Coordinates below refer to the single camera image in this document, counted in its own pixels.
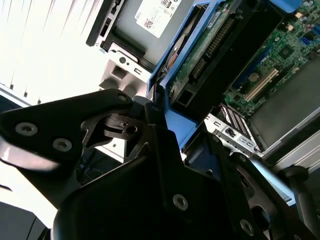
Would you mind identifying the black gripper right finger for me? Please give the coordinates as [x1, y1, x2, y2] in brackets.
[203, 124, 312, 240]

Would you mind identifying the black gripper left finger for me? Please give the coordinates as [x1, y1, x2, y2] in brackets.
[0, 89, 192, 216]

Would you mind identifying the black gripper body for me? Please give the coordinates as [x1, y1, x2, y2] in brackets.
[51, 113, 251, 240]

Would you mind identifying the hard disk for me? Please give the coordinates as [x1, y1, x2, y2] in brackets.
[148, 0, 305, 152]

